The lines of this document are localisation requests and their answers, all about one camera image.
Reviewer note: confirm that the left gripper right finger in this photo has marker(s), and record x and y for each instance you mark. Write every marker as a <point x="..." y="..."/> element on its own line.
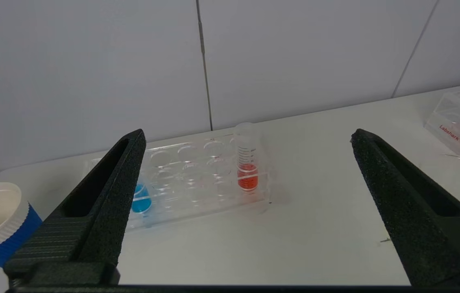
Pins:
<point x="425" y="219"/>

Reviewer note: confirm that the clear acrylic test tube rack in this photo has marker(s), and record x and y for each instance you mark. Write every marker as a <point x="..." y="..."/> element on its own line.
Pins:
<point x="189" y="179"/>
<point x="453" y="122"/>

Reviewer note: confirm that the blue pigment test tube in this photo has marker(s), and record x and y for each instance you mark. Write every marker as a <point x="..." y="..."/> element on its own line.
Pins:
<point x="142" y="201"/>

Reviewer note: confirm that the orange pigment test tube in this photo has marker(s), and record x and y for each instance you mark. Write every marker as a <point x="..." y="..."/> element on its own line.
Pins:
<point x="247" y="171"/>

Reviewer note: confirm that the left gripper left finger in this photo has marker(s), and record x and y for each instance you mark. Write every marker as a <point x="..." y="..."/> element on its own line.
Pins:
<point x="95" y="219"/>

